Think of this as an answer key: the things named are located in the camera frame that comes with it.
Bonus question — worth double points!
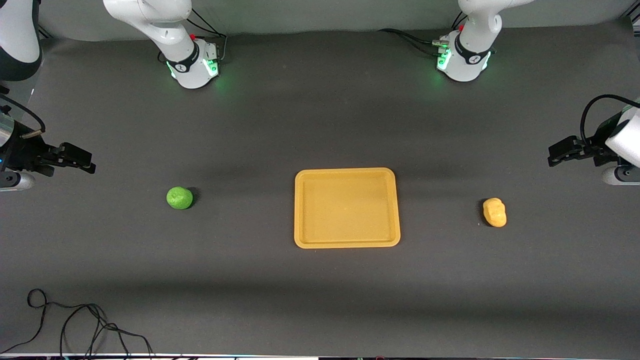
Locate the yellow potato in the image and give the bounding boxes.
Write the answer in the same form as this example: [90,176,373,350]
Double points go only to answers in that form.
[482,197,507,228]

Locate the green apple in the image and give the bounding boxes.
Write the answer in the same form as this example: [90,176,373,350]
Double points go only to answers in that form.
[166,186,194,210]

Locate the orange plastic tray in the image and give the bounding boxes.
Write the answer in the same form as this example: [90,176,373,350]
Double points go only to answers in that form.
[294,167,402,249]

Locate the dark grey table mat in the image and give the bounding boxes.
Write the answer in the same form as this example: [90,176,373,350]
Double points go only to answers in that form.
[0,17,640,358]

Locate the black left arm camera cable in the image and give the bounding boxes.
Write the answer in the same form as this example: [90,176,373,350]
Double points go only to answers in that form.
[579,94,640,148]

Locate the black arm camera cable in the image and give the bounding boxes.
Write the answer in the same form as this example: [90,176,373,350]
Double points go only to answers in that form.
[0,94,47,136]
[579,94,640,148]

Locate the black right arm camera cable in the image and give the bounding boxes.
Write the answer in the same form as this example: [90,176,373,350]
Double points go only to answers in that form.
[0,94,47,136]

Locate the thin black loose cable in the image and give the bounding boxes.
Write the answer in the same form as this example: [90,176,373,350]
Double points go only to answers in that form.
[0,288,156,359]

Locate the black right arm base cables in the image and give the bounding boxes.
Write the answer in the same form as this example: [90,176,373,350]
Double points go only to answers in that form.
[185,7,229,63]

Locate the black arm base cables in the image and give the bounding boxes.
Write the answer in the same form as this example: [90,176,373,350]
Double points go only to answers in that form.
[185,7,229,63]
[377,9,468,52]

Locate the black left arm base cables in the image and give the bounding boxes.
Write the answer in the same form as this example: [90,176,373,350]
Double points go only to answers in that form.
[377,9,468,52]

